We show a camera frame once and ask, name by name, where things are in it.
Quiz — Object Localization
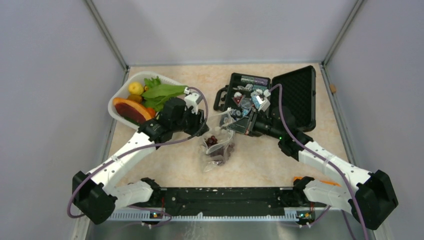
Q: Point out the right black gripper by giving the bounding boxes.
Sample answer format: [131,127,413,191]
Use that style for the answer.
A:
[228,107,284,140]

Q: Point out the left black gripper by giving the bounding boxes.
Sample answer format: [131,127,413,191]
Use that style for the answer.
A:
[172,105,209,137]

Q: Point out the clear zip top bag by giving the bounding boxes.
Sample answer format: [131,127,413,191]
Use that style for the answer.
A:
[199,108,235,172]

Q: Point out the dark red grape bunch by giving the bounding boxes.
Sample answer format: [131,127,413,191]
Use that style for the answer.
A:
[205,135,235,166]

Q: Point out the yellow lemon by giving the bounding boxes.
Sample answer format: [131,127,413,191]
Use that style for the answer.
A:
[127,81,145,96]

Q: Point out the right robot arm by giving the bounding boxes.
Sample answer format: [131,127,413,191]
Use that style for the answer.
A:
[227,107,399,230]

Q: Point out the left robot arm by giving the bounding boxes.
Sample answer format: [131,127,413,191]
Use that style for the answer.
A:
[67,93,208,225]

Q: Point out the black carrying case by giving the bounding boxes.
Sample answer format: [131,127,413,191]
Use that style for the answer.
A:
[213,65,316,132]

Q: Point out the poker chips in case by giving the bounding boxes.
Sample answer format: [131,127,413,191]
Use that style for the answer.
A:
[217,72,271,120]

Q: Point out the green lettuce leaf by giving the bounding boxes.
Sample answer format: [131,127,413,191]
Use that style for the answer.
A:
[141,76,187,112]

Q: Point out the papaya slice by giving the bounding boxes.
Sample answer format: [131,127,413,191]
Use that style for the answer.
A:
[112,97,156,125]

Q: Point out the white plastic basket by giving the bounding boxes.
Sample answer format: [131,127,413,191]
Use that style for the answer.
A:
[107,70,186,131]

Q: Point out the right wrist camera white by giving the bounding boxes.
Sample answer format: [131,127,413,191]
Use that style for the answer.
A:
[250,92,271,112]

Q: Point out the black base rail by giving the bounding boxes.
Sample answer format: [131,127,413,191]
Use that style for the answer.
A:
[132,186,329,220]

